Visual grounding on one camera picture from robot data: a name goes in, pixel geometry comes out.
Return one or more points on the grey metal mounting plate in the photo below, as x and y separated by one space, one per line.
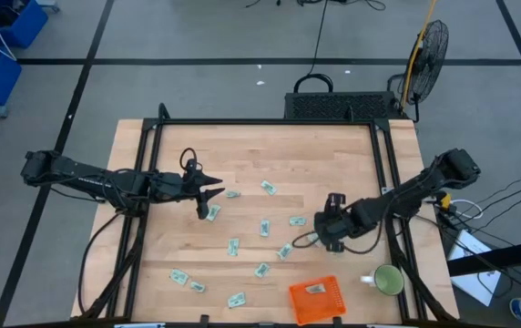
385 190

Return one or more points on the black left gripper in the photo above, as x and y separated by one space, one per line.
174 187

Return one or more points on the white cardboard box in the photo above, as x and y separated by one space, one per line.
474 282

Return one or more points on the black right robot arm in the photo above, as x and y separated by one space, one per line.
415 189

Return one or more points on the green white ceramic mug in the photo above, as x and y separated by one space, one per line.
388 279

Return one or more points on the orange plastic basket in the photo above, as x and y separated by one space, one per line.
317 307

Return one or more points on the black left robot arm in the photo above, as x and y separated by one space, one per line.
83 177

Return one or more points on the black perforated computer case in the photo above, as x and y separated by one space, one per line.
333 107

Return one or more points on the black floor fan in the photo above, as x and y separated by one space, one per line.
429 59

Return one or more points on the black metal beam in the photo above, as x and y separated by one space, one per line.
502 257

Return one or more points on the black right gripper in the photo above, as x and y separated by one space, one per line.
335 225

